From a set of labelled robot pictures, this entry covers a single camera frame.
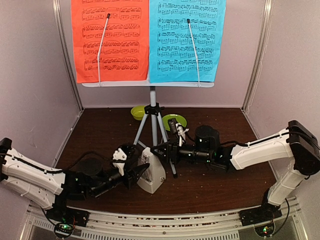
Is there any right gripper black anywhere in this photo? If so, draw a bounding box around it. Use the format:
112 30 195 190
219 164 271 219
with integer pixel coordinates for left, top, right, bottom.
150 141 212 167

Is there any grey metronome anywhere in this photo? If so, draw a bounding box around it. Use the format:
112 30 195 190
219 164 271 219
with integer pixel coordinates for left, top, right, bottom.
137 147 166 194

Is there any white perforated music stand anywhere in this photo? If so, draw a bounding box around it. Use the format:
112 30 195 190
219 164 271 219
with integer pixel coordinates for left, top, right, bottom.
81 0 227 179

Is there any blue sheet music paper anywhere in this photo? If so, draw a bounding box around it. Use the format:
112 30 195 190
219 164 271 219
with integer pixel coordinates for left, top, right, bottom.
149 0 227 86

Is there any red sheet music paper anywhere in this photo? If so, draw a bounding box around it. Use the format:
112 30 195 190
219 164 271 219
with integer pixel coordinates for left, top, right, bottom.
71 0 149 84

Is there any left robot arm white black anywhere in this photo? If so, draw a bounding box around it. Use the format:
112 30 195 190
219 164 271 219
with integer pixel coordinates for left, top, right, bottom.
0 137 150 222

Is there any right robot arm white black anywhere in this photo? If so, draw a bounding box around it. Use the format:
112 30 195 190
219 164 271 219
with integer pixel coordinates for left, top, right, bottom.
151 120 320 221

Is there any green plastic plate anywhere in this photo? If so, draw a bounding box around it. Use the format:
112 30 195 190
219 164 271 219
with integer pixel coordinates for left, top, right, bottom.
162 114 187 131

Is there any green plastic bowl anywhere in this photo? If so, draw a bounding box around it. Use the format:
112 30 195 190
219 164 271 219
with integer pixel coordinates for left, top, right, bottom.
130 105 146 121

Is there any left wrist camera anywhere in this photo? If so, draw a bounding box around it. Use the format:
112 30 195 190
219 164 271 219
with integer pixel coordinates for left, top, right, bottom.
110 144 136 177

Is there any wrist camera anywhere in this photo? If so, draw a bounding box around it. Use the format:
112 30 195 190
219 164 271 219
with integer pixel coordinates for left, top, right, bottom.
168 118 189 147
110 144 136 177

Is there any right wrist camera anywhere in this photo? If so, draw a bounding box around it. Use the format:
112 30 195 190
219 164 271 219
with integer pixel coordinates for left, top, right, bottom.
168 118 189 147

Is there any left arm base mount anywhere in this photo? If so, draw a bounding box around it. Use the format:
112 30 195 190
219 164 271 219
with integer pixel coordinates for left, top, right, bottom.
41 207 90 240

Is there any aluminium front rail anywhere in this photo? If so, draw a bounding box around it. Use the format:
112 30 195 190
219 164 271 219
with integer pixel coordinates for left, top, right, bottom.
19 197 309 240

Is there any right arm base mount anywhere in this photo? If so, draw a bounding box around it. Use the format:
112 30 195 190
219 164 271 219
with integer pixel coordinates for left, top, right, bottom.
239 207 282 238

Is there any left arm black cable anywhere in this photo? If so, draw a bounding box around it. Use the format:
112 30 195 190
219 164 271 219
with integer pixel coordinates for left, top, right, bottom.
4 152 101 175

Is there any left aluminium frame post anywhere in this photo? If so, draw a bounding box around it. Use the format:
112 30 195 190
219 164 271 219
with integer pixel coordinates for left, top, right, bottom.
52 0 84 112

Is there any aluminium frame post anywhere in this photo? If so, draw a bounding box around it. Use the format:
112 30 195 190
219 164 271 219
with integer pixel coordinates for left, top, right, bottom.
52 0 84 112
242 0 274 115

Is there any right aluminium frame post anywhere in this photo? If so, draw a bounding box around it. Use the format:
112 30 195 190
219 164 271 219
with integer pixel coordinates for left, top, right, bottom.
242 0 274 115

